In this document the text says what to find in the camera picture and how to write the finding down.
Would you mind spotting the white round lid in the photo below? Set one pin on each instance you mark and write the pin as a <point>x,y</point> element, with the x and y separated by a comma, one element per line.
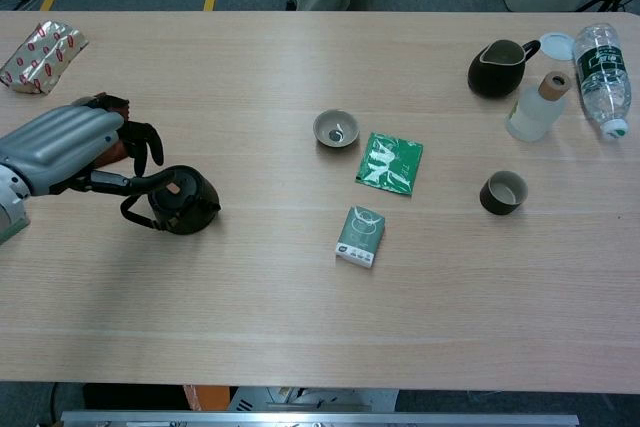
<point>556,46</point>

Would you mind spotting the left robot hand grey black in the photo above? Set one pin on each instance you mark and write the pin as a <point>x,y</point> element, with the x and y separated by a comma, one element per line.
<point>60,137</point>

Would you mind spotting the orange panel under table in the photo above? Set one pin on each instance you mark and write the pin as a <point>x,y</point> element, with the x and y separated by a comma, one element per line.
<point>205,399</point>

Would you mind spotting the black cast iron teapot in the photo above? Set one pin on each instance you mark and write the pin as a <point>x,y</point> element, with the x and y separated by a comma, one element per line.
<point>192,207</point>

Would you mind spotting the clear plastic water bottle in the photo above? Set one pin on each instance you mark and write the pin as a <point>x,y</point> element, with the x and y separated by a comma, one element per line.
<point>602,77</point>

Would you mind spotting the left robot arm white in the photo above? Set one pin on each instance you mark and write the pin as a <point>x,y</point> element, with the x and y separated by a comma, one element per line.
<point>7,187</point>

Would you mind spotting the small green tea box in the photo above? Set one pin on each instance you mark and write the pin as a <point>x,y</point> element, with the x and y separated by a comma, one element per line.
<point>360,237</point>

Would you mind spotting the brown tea cloth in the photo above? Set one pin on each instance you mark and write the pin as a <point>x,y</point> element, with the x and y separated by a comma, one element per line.
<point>112,158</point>

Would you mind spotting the gold foil bag red print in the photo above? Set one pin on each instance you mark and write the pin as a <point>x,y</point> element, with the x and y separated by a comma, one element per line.
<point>40,59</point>

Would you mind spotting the green foil tea sachet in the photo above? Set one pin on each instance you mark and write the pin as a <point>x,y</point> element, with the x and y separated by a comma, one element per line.
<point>390,164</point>

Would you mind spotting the grey ceramic bowl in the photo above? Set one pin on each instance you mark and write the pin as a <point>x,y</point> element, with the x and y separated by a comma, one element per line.
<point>336,129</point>

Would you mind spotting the aluminium profile rail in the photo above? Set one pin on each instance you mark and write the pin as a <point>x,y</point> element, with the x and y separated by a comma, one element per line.
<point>320,419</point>

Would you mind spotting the frosted glass bottle wooden cap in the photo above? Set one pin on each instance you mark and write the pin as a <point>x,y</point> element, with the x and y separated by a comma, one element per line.
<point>532,117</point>

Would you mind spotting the dark tea cup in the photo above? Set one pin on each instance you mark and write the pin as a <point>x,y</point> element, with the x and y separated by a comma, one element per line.
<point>502,194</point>

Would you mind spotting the clear box with green label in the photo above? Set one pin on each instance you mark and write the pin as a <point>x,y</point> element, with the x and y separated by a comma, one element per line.
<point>10,235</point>

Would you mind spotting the robot base chassis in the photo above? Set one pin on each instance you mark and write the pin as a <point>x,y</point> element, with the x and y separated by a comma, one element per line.
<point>310,399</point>

